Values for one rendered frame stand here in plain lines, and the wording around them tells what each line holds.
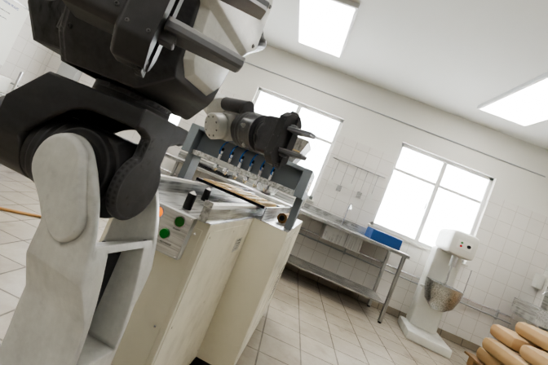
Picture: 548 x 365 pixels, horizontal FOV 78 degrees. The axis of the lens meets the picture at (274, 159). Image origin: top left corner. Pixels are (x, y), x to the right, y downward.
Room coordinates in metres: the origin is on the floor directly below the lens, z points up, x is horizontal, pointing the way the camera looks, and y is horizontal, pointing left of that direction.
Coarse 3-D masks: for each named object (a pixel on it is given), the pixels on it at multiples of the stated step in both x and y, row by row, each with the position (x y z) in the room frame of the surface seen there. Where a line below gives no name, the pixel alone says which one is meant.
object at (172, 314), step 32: (160, 192) 1.30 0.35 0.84; (224, 224) 1.26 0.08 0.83; (160, 256) 1.12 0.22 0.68; (192, 256) 1.10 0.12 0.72; (224, 256) 1.46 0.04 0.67; (160, 288) 1.11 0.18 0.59; (192, 288) 1.19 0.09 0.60; (160, 320) 1.10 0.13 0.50; (192, 320) 1.38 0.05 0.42; (128, 352) 1.11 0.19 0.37; (160, 352) 1.13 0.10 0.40; (192, 352) 1.64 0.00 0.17
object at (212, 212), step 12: (204, 204) 1.07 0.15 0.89; (216, 204) 1.12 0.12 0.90; (228, 204) 1.27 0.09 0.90; (240, 204) 1.45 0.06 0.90; (252, 204) 1.72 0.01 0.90; (276, 204) 2.69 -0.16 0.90; (204, 216) 1.07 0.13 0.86; (216, 216) 1.15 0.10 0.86; (228, 216) 1.31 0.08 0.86; (240, 216) 1.49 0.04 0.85; (252, 216) 1.76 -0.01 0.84
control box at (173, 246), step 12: (168, 216) 1.09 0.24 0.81; (180, 216) 1.08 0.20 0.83; (192, 216) 1.11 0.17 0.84; (168, 228) 1.09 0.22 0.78; (180, 228) 1.08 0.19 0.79; (192, 228) 1.10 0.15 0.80; (168, 240) 1.09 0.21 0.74; (180, 240) 1.08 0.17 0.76; (168, 252) 1.08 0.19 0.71; (180, 252) 1.08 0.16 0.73
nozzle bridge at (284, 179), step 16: (192, 128) 1.87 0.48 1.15; (192, 144) 1.87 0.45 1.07; (208, 144) 1.94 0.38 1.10; (192, 160) 1.98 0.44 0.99; (208, 160) 1.88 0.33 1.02; (224, 160) 1.91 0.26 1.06; (256, 160) 1.88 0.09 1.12; (192, 176) 2.08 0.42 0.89; (256, 176) 1.82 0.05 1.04; (288, 176) 1.85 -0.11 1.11; (304, 176) 1.75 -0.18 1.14; (288, 192) 1.79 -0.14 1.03; (304, 192) 1.74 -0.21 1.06; (288, 224) 1.85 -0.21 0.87
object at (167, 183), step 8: (168, 176) 1.39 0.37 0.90; (160, 184) 1.32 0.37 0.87; (168, 184) 1.39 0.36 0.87; (176, 184) 1.46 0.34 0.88; (184, 184) 1.54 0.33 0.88; (192, 184) 1.63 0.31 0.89; (200, 184) 1.71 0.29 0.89; (184, 192) 1.57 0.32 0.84; (200, 192) 1.76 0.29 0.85; (216, 192) 2.01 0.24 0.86; (224, 192) 2.17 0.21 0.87
